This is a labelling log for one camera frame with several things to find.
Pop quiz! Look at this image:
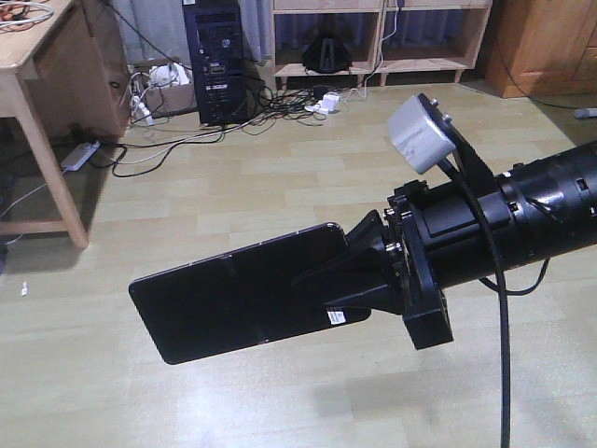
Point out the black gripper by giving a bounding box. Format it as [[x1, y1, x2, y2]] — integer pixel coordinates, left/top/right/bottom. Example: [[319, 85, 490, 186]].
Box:
[[292, 181, 495, 350]]

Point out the black foldable phone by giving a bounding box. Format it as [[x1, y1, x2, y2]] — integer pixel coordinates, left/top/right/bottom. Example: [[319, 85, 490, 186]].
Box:
[[129, 223, 371, 365]]

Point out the light wooden desk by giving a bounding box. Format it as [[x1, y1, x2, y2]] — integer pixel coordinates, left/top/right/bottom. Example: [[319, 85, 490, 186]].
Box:
[[1, 1, 130, 249]]

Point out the light wooden shelf unit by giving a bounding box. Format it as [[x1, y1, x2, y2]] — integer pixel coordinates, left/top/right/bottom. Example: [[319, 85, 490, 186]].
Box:
[[271, 1, 493, 87]]

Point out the cardboard box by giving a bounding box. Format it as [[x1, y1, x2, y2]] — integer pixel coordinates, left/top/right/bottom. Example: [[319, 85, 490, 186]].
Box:
[[128, 57, 197, 124]]

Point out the brown wooden wardrobe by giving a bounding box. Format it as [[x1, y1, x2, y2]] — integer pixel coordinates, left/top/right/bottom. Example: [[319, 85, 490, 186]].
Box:
[[484, 0, 596, 98]]

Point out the black computer tower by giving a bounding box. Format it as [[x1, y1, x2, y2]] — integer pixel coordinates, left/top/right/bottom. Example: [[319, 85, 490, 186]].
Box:
[[182, 1, 248, 126]]

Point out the white power strip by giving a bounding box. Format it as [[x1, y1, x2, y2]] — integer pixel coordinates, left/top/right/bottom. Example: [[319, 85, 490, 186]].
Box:
[[60, 141, 101, 172]]

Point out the black camera cable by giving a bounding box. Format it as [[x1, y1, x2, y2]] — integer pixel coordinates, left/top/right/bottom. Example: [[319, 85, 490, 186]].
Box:
[[442, 153, 551, 448]]

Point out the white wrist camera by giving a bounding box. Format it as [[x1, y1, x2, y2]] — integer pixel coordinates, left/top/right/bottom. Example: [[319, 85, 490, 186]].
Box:
[[387, 93, 456, 175]]

